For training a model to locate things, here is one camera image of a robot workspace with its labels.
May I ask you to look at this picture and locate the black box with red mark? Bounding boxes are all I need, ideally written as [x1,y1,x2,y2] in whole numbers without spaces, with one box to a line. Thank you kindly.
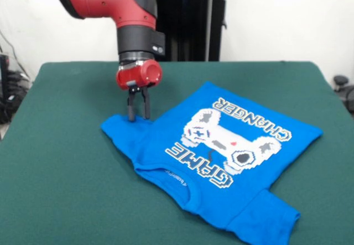
[0,53,11,102]

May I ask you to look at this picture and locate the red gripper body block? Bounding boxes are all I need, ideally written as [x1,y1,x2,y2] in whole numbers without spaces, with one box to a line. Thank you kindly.
[115,59,163,91]

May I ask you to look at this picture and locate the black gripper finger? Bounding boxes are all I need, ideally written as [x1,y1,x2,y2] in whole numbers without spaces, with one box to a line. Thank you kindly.
[126,87,142,123]
[140,86,152,121]

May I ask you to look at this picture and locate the black cable clutter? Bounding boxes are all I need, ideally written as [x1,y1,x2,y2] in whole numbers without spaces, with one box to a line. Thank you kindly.
[0,70,32,124]

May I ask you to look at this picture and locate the dark green table cloth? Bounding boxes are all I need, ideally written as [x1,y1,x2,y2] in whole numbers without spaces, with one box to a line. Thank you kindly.
[0,61,354,245]

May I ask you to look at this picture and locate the grey office chair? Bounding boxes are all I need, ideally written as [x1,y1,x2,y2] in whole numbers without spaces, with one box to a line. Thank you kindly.
[333,75,354,114]

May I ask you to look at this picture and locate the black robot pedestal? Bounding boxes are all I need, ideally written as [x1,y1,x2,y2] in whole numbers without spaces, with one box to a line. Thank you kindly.
[153,0,240,62]

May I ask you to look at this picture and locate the blue shirt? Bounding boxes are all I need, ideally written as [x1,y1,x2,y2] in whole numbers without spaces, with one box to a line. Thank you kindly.
[100,81,324,245]

